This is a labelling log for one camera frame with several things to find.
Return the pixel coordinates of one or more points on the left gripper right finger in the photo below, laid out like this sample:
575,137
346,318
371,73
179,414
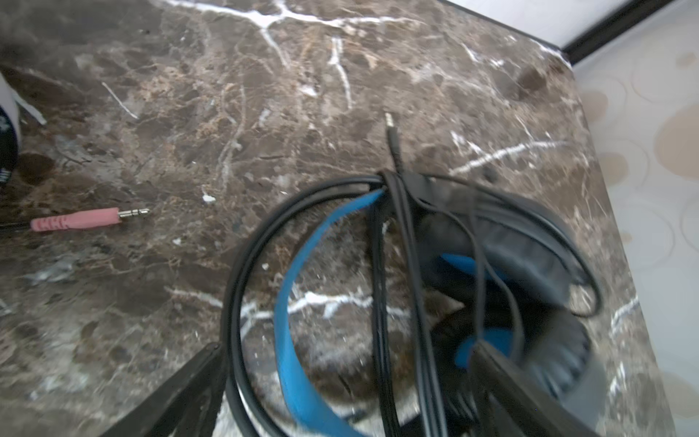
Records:
496,380

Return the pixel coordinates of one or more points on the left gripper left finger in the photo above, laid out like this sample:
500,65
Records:
186,404

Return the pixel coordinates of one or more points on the black headphones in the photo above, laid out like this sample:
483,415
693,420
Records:
482,264

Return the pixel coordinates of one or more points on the white headphones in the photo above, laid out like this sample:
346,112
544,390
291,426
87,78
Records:
11,137

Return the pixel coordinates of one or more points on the right black frame post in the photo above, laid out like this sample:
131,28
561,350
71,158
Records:
611,27

